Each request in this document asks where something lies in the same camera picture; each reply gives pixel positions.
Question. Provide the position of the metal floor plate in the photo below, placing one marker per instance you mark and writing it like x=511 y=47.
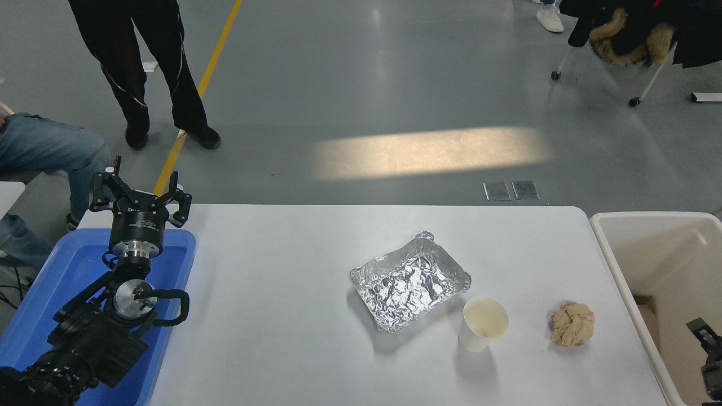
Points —
x=525 y=190
x=497 y=191

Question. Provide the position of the white side table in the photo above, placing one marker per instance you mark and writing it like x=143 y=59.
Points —
x=8 y=197

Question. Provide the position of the white bar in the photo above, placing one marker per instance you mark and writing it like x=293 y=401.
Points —
x=708 y=97

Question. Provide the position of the white wheeled chair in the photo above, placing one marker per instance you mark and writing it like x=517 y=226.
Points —
x=654 y=76

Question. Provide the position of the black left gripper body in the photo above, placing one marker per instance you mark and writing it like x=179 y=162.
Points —
x=138 y=223

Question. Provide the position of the crumpled tan paper ball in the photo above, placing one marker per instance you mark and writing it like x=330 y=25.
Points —
x=572 y=324

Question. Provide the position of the crumpled foil tray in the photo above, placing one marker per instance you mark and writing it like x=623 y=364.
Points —
x=409 y=282

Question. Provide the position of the blue plastic tray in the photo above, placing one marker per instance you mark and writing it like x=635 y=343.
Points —
x=67 y=265

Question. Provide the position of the person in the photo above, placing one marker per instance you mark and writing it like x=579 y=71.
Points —
x=550 y=17
x=130 y=51
x=39 y=146

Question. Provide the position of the large pale bin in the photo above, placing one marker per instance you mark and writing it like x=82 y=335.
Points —
x=671 y=265

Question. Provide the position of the white paper cup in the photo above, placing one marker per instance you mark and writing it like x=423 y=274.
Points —
x=479 y=332

